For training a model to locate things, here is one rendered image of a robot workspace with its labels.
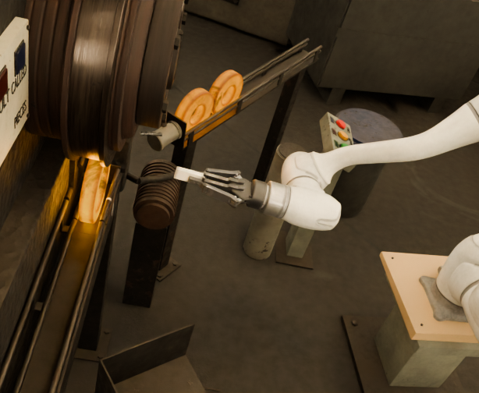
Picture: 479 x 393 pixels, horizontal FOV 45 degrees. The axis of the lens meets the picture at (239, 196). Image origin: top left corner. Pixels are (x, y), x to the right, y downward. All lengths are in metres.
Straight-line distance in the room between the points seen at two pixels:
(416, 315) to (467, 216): 1.31
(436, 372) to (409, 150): 0.95
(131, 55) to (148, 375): 0.64
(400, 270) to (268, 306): 0.52
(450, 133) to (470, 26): 2.23
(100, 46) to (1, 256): 0.40
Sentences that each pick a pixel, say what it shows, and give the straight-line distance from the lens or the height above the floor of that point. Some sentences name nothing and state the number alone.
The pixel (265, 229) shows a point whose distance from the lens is 2.25.
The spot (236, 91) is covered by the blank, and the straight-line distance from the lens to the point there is 1.92.
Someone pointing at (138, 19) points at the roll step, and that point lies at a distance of 1.02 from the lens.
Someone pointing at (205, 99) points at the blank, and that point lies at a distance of 1.77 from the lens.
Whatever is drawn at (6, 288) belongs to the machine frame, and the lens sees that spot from 1.03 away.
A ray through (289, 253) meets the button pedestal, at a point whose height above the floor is 0.02.
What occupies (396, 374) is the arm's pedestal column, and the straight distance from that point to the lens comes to 2.14.
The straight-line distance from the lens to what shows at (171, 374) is 1.26.
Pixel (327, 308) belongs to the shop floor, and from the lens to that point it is 2.32.
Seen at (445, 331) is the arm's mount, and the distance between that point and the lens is 1.93.
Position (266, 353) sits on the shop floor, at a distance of 2.10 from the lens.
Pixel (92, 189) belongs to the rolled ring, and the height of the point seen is 0.80.
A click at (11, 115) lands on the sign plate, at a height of 1.12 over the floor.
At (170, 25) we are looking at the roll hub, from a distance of 1.05.
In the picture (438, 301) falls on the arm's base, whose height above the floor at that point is 0.41.
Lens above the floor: 1.67
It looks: 40 degrees down
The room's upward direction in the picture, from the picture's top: 18 degrees clockwise
